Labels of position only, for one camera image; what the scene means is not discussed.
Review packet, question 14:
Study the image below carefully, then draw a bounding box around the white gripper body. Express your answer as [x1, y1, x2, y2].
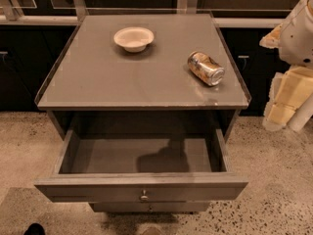
[279, 0, 313, 69]

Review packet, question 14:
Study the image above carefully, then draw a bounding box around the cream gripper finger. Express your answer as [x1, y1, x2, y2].
[259, 24, 282, 49]
[262, 66, 313, 131]

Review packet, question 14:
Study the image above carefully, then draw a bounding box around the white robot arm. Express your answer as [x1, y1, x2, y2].
[259, 0, 313, 131]

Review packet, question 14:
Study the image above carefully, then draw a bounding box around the white paper bowl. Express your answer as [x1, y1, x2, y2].
[113, 27, 155, 53]

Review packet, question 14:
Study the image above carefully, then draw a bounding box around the lower grey drawer front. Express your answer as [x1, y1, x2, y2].
[90, 202, 208, 212]

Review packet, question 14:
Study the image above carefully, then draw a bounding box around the open grey top drawer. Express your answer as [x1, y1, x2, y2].
[35, 130, 247, 203]

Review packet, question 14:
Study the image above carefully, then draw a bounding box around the orange soda can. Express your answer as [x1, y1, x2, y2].
[188, 51, 225, 86]

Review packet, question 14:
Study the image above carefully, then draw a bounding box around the metal glass railing frame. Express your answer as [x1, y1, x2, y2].
[0, 0, 299, 28]

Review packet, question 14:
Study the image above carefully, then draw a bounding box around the black shoe tip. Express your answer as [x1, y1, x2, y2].
[23, 223, 46, 235]

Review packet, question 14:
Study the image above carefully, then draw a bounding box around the round metal drawer knob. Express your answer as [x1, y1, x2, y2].
[139, 190, 149, 202]

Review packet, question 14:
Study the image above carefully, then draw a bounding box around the grey drawer cabinet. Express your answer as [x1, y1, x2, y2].
[33, 13, 252, 213]

